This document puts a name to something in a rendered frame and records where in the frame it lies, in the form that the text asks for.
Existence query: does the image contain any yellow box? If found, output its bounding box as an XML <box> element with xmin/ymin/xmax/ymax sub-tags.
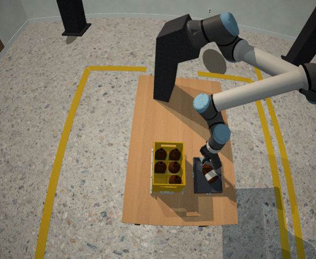
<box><xmin>152</xmin><ymin>144</ymin><xmax>185</xmax><ymax>192</ymax></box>

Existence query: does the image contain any dark brown bottle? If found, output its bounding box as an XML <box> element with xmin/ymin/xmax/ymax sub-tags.
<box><xmin>169</xmin><ymin>148</ymin><xmax>181</xmax><ymax>161</ymax></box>
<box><xmin>154</xmin><ymin>161</ymin><xmax>166</xmax><ymax>174</ymax></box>
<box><xmin>154</xmin><ymin>148</ymin><xmax>167</xmax><ymax>160</ymax></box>
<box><xmin>168</xmin><ymin>175</ymin><xmax>181</xmax><ymax>184</ymax></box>
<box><xmin>202</xmin><ymin>164</ymin><xmax>218</xmax><ymax>183</ymax></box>
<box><xmin>169</xmin><ymin>161</ymin><xmax>180</xmax><ymax>174</ymax></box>

